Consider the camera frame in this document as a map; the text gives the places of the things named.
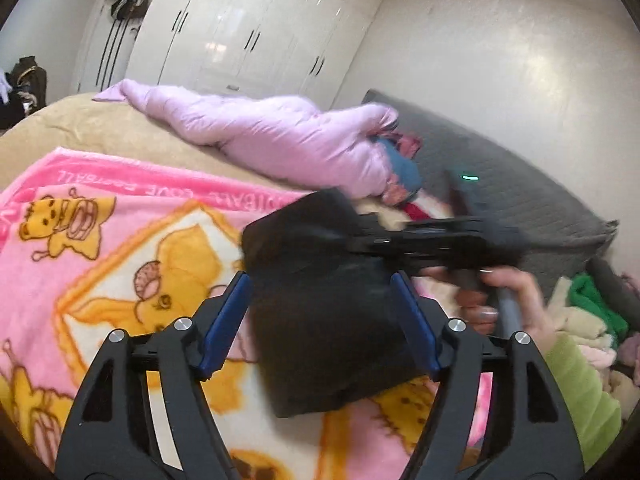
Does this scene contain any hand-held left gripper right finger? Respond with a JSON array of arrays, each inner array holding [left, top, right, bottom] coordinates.
[[390, 270, 586, 480]]

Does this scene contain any red cloth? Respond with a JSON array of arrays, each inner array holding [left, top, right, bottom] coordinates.
[[400, 200, 437, 224]]

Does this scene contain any person's right hand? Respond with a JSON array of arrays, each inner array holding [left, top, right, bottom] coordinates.
[[420, 265, 557, 348]]

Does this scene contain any white door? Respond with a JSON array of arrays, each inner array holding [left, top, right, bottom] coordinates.
[[70, 0, 167, 95]]

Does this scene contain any dark brown bag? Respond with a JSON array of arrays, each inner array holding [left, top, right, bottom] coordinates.
[[7, 55, 49, 112]]

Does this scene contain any blue and pink garment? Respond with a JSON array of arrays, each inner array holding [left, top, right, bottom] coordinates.
[[372, 132, 424, 206]]

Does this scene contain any person's right forearm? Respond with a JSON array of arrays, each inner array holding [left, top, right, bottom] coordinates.
[[542, 332, 624, 467]]

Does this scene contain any white glossy wardrobe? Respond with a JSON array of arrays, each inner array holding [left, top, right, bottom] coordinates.
[[125, 0, 389, 107]]

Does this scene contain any light pink quilt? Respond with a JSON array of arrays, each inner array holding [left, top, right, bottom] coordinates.
[[92, 78, 401, 199]]

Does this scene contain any pink printed blanket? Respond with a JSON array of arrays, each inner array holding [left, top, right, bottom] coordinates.
[[0, 146, 493, 480]]

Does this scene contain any grey padded headboard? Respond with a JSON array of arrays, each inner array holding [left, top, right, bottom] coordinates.
[[360, 89, 619, 306]]

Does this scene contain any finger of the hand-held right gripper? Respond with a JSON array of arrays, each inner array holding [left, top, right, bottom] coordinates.
[[345, 217, 401, 263]]

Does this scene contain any green fluffy cloth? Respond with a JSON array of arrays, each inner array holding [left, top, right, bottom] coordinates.
[[570, 272, 631, 342]]

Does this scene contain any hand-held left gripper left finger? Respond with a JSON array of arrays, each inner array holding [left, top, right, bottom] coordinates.
[[55, 270, 253, 480]]

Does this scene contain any black leather jacket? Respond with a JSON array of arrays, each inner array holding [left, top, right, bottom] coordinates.
[[241, 187, 441, 418]]

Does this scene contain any dark rolled cloth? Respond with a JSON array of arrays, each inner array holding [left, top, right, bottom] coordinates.
[[585, 257, 640, 307]]

